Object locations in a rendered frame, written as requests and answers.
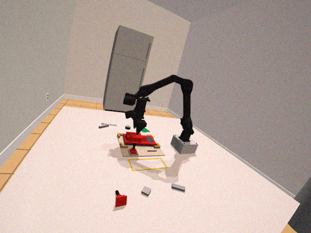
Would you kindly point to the green flat rectangle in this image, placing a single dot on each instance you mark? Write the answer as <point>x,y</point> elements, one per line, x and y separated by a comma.
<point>144,130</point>

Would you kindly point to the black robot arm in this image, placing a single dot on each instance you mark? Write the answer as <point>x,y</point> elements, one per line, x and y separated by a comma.
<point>186,87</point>

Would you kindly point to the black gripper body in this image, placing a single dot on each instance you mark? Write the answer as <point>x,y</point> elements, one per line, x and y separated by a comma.
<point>140,116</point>

